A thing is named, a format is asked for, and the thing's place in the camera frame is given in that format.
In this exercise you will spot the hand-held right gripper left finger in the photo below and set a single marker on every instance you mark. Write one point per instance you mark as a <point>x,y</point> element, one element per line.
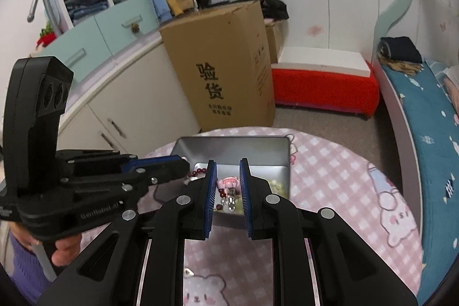
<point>211,198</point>

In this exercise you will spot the small pale charm clip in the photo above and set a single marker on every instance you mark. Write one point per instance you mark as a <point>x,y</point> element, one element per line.
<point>187,272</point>

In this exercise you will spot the teal printed bed sheet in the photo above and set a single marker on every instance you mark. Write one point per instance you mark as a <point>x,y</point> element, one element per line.
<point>430,134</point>

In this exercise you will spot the folded dark blue jeans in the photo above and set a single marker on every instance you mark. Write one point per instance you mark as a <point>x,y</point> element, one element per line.
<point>88,8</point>

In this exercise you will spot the small black white object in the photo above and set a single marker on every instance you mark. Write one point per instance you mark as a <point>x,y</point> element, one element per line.
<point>448,188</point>

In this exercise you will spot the large brown cardboard box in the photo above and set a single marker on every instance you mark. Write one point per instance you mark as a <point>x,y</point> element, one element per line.
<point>222,58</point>

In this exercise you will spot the person's left hand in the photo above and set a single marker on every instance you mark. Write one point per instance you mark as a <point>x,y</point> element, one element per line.
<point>66,250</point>

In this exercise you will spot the folded tan garment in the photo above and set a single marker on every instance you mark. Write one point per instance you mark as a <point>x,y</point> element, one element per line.
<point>405,67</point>

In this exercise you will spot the teal bunk bed frame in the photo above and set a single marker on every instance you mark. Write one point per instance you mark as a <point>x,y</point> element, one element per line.
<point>398,5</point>

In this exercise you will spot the small brown cardboard box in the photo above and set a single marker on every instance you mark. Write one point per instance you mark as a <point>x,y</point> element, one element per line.
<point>274,40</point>

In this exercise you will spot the small wall butterfly sticker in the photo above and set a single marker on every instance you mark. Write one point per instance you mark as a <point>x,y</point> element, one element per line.
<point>443,27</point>

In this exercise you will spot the white low cabinet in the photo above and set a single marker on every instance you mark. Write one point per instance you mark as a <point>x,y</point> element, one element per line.
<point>143,83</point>

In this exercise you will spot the person's left forearm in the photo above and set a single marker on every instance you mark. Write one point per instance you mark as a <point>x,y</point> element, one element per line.
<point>21,266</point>

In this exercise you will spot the black clothes pile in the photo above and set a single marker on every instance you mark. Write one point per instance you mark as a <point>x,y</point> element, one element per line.
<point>274,6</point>

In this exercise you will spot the red bench with white top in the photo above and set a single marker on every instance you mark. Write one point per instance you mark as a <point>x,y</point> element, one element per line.
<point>322,87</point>

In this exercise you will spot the folded dark clothes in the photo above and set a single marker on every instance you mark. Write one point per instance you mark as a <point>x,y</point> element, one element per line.
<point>401,49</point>

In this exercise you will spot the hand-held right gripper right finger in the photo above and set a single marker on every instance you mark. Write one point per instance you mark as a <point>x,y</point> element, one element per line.
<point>245,198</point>

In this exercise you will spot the pinecone drawer pendant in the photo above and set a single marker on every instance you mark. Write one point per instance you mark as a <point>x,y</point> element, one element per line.
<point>135,28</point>

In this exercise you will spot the teal drawer unit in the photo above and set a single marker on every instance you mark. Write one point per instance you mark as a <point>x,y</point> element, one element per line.
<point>107,30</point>

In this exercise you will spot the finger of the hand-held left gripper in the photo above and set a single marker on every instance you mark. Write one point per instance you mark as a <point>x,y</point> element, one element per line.
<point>154,162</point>
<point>161,177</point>

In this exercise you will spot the grey metal tin box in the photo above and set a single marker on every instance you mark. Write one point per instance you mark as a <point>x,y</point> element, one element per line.
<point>233,152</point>

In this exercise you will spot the red strawberry plush toy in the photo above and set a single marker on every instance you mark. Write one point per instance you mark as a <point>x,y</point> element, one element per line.
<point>46,39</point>

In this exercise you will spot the pale pink butterfly sticker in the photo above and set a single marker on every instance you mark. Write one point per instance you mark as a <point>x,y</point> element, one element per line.
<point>315,30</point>

